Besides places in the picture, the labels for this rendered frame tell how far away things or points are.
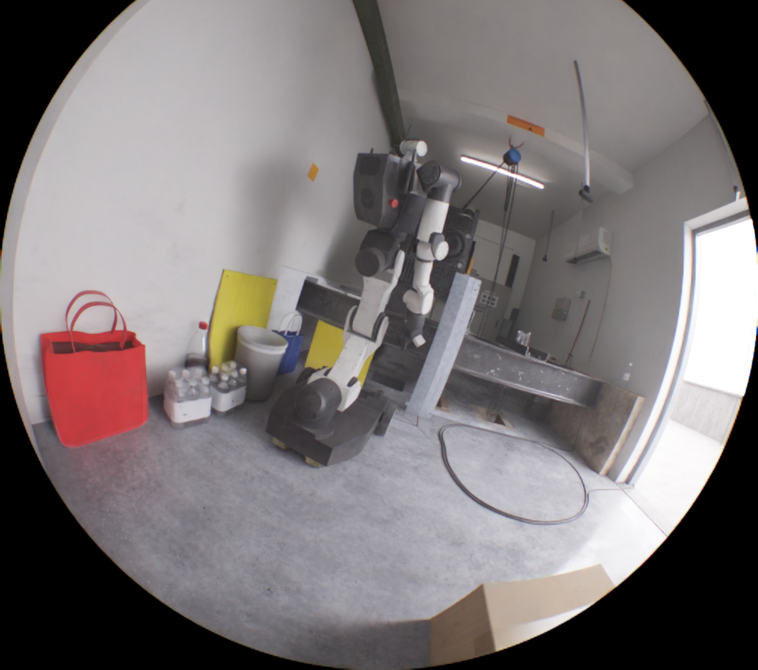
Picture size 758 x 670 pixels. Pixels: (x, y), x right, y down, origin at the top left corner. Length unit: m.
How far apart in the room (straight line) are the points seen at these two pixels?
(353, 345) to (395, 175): 0.79
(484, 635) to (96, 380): 1.14
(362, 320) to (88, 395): 1.19
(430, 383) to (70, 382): 1.87
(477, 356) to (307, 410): 1.36
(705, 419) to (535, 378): 7.57
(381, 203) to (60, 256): 1.13
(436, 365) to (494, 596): 1.47
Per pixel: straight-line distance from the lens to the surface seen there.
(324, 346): 2.00
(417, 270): 1.03
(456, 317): 1.74
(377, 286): 1.20
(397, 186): 1.01
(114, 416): 1.07
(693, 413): 9.35
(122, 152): 0.97
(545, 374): 2.20
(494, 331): 5.15
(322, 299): 2.07
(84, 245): 0.97
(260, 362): 1.33
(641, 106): 2.75
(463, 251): 1.88
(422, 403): 1.86
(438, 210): 0.96
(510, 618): 0.69
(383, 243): 1.04
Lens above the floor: 0.77
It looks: level
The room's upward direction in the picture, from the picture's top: 19 degrees clockwise
